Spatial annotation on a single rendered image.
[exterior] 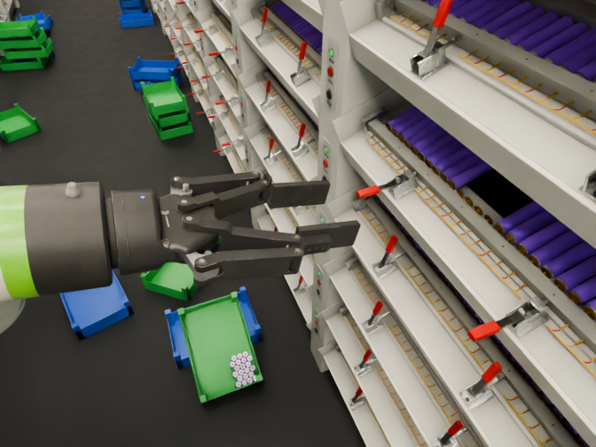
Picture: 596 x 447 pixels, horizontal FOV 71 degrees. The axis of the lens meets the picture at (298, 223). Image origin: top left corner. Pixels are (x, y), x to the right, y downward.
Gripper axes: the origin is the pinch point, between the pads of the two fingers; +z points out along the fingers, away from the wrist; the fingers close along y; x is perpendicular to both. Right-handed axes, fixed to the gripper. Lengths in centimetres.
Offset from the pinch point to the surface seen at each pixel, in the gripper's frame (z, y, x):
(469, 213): 24.7, -0.6, -3.1
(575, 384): 22.2, 22.3, -7.6
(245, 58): 24, -100, -18
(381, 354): 30, -6, -47
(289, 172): 33, -72, -43
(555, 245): 28.9, 9.2, -0.8
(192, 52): 36, -240, -64
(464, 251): 23.2, 2.7, -7.0
